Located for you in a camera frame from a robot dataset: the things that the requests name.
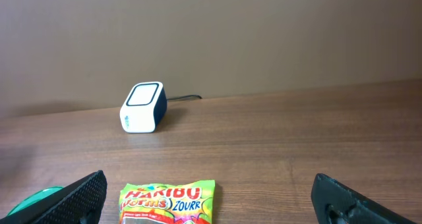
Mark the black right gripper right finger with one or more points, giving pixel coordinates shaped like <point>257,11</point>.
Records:
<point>335,202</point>

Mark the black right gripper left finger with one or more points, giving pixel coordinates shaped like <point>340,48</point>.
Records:
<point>77,203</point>

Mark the green lid jar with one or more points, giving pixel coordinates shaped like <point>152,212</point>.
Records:
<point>36,197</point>

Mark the Haribo gummy worms bag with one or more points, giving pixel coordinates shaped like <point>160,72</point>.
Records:
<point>165,203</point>

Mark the white barcode scanner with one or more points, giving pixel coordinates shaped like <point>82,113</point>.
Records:
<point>144,108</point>

